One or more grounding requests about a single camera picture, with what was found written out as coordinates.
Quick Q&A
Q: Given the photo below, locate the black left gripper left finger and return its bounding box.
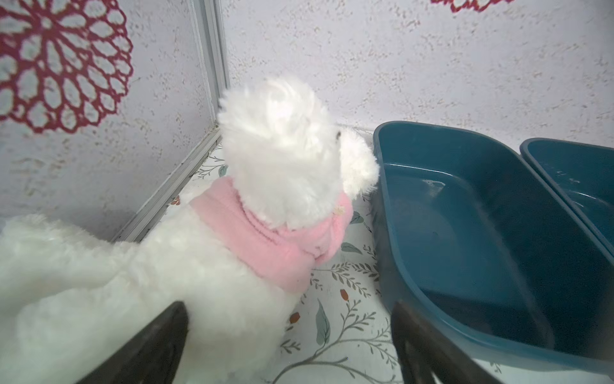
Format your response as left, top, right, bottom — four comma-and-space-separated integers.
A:
78, 301, 189, 384

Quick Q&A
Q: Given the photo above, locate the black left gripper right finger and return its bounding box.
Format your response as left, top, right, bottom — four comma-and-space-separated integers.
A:
391, 301, 500, 384

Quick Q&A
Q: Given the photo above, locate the left teal storage box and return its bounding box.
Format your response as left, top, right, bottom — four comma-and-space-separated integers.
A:
372, 122, 613, 374

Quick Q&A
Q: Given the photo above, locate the teal storage box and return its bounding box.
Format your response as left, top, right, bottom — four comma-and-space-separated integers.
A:
372, 122, 613, 374
521, 138, 613, 253

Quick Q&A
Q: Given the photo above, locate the right teal storage box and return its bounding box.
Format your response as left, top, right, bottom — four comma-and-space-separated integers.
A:
521, 138, 613, 253

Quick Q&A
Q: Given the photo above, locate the white plush dog toy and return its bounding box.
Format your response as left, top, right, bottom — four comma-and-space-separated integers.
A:
1, 76, 379, 383

